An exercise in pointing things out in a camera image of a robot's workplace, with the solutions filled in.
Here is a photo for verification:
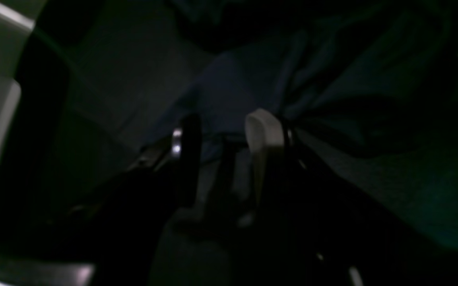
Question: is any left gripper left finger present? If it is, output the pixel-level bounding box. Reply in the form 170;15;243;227
126;114;202;215

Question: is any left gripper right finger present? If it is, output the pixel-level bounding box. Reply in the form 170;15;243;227
245;109;298;210

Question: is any dark grey t-shirt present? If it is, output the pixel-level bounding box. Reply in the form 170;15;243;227
145;0;458;157

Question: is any black table cloth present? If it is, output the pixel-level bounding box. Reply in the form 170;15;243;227
14;0;458;255

